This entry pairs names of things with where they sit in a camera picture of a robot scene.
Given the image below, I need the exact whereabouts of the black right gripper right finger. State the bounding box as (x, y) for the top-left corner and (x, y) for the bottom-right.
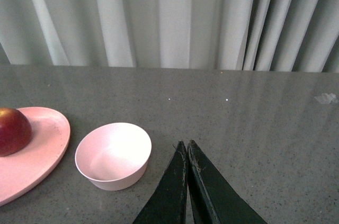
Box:
(188, 140), (266, 223)

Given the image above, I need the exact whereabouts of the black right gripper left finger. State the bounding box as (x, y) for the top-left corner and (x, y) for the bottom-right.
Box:
(133, 141), (189, 223)

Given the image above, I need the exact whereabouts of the red apple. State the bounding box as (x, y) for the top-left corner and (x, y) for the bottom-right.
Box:
(1, 107), (32, 157)

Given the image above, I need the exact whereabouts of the pale pink bowl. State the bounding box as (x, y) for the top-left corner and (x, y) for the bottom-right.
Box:
(75, 122), (152, 191)

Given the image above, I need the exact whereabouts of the pink plate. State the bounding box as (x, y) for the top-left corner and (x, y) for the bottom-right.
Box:
(1, 107), (70, 206)

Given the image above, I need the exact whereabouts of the crumpled clear tape scrap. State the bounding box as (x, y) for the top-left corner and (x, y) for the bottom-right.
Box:
(314, 93), (338, 104)

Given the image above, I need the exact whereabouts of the white curtain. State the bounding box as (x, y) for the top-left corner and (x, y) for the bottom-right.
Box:
(1, 0), (338, 73)

